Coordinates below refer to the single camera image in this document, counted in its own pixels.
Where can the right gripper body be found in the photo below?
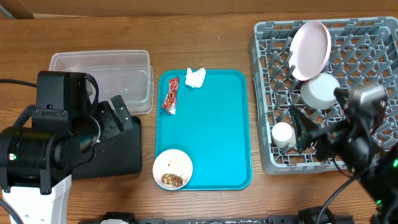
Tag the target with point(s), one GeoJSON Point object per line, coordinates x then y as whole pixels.
{"type": "Point", "coordinates": [327, 143]}

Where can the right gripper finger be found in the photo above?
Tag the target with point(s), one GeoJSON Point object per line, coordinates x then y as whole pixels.
{"type": "Point", "coordinates": [342, 97]}
{"type": "Point", "coordinates": [302, 125]}

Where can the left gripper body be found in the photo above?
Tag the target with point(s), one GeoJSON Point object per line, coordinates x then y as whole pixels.
{"type": "Point", "coordinates": [109, 124]}

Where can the white cup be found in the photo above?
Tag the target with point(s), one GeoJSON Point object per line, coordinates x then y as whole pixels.
{"type": "Point", "coordinates": [283, 134]}

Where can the grey bowl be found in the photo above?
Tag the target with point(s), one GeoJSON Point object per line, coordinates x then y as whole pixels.
{"type": "Point", "coordinates": [318, 93]}

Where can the red snack wrapper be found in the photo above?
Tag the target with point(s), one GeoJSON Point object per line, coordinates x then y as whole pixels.
{"type": "Point", "coordinates": [170, 102]}

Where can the large pink plate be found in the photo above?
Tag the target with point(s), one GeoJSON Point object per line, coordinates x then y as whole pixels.
{"type": "Point", "coordinates": [310, 49]}

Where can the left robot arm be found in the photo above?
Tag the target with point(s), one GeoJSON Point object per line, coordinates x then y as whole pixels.
{"type": "Point", "coordinates": [67, 134]}

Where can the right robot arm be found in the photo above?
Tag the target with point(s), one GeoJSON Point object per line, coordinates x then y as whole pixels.
{"type": "Point", "coordinates": [375, 170]}

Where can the grey dishwasher rack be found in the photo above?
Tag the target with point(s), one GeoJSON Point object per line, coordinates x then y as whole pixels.
{"type": "Point", "coordinates": [363, 51]}

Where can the black plastic tray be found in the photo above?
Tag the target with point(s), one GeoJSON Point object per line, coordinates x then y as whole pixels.
{"type": "Point", "coordinates": [120, 155]}

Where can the clear plastic bin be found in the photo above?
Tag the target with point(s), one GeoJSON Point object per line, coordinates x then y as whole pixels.
{"type": "Point", "coordinates": [127, 73]}

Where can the small plate with food scraps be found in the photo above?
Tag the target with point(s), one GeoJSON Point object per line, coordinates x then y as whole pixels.
{"type": "Point", "coordinates": [172, 169]}

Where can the crumpled white tissue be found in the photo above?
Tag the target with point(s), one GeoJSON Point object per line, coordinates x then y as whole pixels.
{"type": "Point", "coordinates": [195, 79]}

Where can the teal plastic serving tray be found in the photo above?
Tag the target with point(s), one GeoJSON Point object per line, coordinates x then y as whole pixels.
{"type": "Point", "coordinates": [211, 125]}

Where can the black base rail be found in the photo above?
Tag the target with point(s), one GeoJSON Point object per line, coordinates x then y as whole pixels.
{"type": "Point", "coordinates": [211, 219]}

